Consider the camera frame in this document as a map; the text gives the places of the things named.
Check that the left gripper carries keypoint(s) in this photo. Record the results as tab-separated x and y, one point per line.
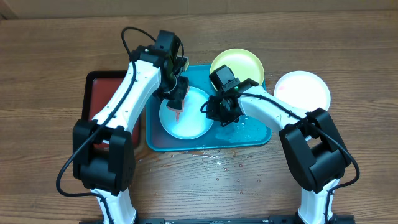
180	93

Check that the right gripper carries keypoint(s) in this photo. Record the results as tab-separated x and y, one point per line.
215	115

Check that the green and pink sponge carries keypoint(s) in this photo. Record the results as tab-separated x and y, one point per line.
177	106

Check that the light blue plate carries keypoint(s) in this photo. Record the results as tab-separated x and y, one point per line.
191	123

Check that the white plate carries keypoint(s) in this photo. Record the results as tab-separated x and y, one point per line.
304	90

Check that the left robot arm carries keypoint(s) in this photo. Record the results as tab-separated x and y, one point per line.
103	157

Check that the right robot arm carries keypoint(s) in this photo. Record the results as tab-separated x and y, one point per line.
313	148

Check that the teal plastic tray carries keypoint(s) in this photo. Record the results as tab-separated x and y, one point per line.
246	132

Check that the black tray with red water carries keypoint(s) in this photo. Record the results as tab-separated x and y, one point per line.
100	86

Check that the yellow-green plate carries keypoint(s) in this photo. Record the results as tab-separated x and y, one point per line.
243	63

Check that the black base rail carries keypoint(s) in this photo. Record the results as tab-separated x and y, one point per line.
273	219

